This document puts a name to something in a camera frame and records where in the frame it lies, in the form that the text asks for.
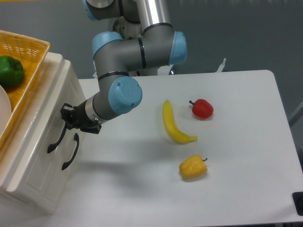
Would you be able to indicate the black lower drawer handle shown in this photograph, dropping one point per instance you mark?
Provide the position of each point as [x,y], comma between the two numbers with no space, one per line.
[73,153]

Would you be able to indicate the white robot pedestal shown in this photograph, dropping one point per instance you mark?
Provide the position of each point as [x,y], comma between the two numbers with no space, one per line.
[129,31]

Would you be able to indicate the yellow woven basket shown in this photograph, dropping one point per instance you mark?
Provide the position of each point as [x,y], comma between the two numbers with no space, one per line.
[30,53]

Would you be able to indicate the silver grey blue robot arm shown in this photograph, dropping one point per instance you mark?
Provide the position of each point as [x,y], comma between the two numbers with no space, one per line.
[158,44]

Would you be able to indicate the yellow bell pepper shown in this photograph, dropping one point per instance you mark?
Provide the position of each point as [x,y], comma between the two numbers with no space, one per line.
[193,167]

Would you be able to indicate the yellow banana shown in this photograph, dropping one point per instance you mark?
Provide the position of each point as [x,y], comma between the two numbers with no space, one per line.
[172,130]

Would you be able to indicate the green bell pepper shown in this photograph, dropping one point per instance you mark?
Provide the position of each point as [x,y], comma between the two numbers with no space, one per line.
[11,72]

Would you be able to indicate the white drawer cabinet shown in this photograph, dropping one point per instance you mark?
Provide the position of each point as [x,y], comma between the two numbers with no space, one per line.
[12,150]

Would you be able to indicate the black corner device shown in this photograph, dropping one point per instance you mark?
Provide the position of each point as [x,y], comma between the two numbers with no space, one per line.
[298,202]

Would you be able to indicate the red bell pepper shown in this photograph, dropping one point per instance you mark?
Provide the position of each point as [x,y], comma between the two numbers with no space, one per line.
[202,109]

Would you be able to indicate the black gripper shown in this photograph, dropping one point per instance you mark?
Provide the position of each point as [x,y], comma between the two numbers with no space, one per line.
[83,119]

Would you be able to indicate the white plate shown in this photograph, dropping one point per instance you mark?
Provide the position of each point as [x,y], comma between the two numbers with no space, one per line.
[5,109]

